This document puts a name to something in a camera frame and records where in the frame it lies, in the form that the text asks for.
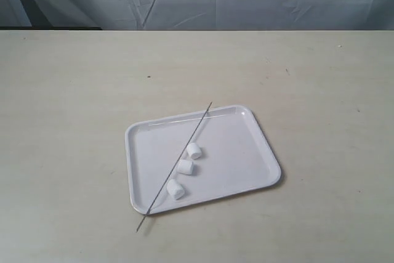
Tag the thin metal skewer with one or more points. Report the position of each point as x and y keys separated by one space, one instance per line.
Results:
x=173 y=167

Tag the white marshmallow removed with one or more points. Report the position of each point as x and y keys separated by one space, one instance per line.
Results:
x=185 y=167
x=193 y=150
x=175 y=189

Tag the white rectangular plastic tray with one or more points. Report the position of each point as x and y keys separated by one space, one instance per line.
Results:
x=236 y=158

